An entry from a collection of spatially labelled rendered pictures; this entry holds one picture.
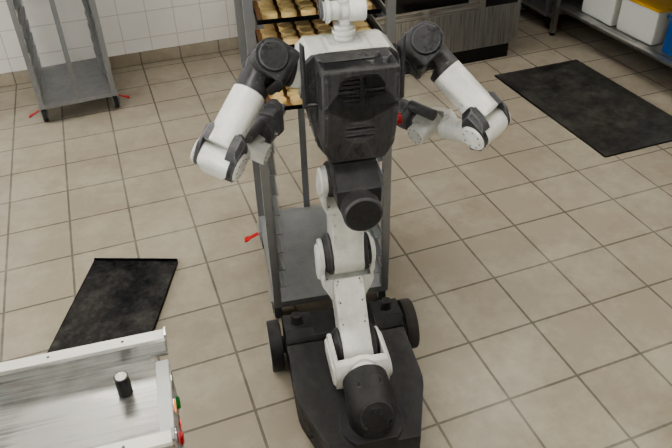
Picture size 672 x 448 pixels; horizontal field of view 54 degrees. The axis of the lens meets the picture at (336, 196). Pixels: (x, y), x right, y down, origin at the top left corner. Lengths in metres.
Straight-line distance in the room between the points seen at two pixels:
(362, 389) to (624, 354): 1.19
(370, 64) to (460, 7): 3.21
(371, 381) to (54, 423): 0.99
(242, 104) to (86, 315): 1.63
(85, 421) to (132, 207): 2.21
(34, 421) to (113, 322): 1.41
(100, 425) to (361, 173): 0.92
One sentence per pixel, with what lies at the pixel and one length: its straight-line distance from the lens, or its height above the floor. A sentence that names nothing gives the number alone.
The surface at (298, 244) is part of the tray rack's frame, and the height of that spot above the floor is 0.15.
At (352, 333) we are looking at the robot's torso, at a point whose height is 0.36.
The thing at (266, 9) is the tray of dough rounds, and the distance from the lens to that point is 2.23.
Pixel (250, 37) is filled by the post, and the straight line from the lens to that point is 2.14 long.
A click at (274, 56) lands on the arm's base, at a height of 1.39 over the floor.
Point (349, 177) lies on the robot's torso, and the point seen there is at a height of 1.03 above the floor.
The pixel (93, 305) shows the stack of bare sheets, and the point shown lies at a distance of 3.14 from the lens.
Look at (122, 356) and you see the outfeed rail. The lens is 1.68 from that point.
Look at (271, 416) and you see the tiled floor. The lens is 2.59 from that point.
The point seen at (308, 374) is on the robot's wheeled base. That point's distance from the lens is 2.47.
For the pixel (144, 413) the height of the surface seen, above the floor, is 0.84.
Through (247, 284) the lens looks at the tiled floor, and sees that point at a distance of 3.09.
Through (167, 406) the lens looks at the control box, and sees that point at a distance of 1.59.
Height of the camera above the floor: 2.06
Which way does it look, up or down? 35 degrees down
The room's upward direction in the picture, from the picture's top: 2 degrees counter-clockwise
